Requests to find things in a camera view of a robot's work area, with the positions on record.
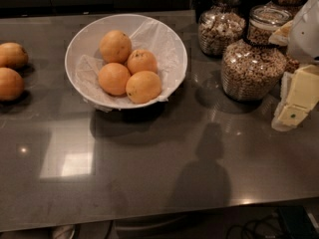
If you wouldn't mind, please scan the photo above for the white bowl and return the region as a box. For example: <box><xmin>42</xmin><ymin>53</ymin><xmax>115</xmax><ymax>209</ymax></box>
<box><xmin>64</xmin><ymin>13</ymin><xmax>188</xmax><ymax>111</ymax></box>

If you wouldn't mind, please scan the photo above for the left glass cereal jar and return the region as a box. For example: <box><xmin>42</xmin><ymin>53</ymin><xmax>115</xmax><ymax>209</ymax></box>
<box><xmin>198</xmin><ymin>0</ymin><xmax>246</xmax><ymax>57</ymax></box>

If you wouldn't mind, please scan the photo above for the white object under table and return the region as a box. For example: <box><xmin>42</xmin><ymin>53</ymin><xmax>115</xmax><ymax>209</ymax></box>
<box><xmin>51</xmin><ymin>225</ymin><xmax>76</xmax><ymax>239</ymax></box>

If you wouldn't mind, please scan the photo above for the black cable under table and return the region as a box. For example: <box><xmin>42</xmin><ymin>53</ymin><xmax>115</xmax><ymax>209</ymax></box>
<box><xmin>225</xmin><ymin>212</ymin><xmax>283</xmax><ymax>239</ymax></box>

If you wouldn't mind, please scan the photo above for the black box under table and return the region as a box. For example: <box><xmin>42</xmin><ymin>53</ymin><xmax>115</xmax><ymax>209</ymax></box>
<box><xmin>276</xmin><ymin>206</ymin><xmax>319</xmax><ymax>239</ymax></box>

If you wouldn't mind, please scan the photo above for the white paper liner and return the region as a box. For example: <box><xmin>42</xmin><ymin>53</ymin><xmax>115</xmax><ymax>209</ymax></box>
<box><xmin>74</xmin><ymin>17</ymin><xmax>186</xmax><ymax>114</ymax></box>

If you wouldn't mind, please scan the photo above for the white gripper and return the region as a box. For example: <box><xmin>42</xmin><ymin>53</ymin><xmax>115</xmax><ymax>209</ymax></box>
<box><xmin>268</xmin><ymin>0</ymin><xmax>319</xmax><ymax>131</ymax></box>

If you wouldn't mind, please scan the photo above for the orange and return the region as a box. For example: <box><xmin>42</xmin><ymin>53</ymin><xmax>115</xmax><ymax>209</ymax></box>
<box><xmin>127</xmin><ymin>49</ymin><xmax>158</xmax><ymax>75</ymax></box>
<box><xmin>0</xmin><ymin>43</ymin><xmax>29</xmax><ymax>70</ymax></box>
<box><xmin>98</xmin><ymin>63</ymin><xmax>131</xmax><ymax>96</ymax></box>
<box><xmin>126</xmin><ymin>71</ymin><xmax>161</xmax><ymax>104</ymax></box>
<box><xmin>0</xmin><ymin>68</ymin><xmax>24</xmax><ymax>102</ymax></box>
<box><xmin>99</xmin><ymin>30</ymin><xmax>132</xmax><ymax>64</ymax></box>

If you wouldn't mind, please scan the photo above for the front glass cereal jar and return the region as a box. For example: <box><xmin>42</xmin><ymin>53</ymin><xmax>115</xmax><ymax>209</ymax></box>
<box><xmin>221</xmin><ymin>6</ymin><xmax>291</xmax><ymax>102</ymax></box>

